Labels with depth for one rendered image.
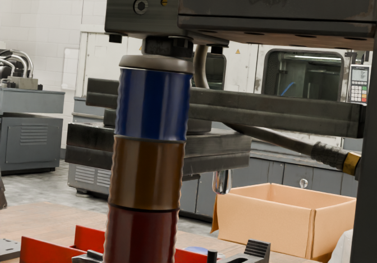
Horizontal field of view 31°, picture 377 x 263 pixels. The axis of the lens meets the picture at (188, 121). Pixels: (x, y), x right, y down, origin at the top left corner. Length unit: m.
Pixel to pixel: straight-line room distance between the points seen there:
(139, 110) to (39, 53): 9.63
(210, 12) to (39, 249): 0.49
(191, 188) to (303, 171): 1.07
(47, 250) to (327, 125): 0.50
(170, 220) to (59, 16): 9.43
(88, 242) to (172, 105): 0.71
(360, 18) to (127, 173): 0.24
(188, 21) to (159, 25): 0.05
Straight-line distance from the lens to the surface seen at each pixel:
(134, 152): 0.34
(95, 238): 1.02
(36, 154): 7.93
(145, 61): 0.33
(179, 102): 0.34
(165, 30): 0.59
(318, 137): 5.34
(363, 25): 0.50
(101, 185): 6.55
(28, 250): 0.95
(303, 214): 2.91
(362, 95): 5.13
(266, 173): 5.56
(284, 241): 2.95
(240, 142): 0.69
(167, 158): 0.34
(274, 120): 0.55
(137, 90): 0.33
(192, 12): 0.56
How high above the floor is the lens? 1.18
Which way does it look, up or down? 3 degrees down
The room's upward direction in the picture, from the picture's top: 6 degrees clockwise
